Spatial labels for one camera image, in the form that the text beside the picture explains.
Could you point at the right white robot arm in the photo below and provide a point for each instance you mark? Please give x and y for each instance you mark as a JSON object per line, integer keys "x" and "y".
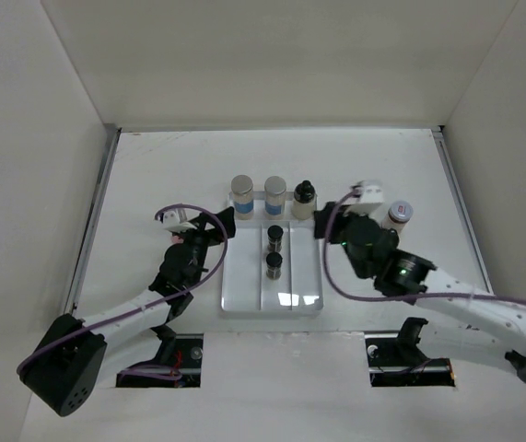
{"x": 493, "y": 330}

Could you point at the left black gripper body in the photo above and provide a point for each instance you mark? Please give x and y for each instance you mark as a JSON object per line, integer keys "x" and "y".
{"x": 199, "y": 248}

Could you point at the black-lid white spice jar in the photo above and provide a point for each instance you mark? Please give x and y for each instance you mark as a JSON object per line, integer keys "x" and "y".
{"x": 303, "y": 200}

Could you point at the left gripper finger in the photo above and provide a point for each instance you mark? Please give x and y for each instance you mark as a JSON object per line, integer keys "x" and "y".
{"x": 176, "y": 232}
{"x": 209, "y": 226}

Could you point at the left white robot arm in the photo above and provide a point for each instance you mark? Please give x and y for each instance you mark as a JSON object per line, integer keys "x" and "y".
{"x": 65, "y": 365}

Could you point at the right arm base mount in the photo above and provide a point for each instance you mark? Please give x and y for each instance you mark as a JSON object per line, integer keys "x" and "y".
{"x": 395, "y": 361}

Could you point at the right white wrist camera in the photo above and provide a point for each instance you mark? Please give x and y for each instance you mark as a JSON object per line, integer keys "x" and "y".
{"x": 369, "y": 197}

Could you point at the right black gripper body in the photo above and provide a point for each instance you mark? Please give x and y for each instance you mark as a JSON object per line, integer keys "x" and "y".
{"x": 361, "y": 273}

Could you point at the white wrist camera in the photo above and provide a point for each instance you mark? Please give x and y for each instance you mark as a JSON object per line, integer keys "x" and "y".
{"x": 369, "y": 197}
{"x": 176, "y": 217}

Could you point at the silver-lid blue-label shaker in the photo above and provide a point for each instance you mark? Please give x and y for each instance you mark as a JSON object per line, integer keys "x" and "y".
{"x": 242, "y": 192}
{"x": 275, "y": 197}

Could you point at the red-label white-lid jar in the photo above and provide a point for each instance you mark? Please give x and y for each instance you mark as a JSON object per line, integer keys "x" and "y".
{"x": 398, "y": 216}

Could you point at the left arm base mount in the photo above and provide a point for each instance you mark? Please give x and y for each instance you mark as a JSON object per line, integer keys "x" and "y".
{"x": 177, "y": 364}

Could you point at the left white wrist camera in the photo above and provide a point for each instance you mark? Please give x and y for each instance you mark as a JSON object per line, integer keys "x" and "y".
{"x": 176, "y": 217}

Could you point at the clear plastic organizer tray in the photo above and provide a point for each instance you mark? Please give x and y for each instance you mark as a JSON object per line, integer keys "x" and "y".
{"x": 246, "y": 290}

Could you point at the small black-lid spice bottle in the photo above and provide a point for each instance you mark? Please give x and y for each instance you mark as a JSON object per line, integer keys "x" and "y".
{"x": 275, "y": 236}

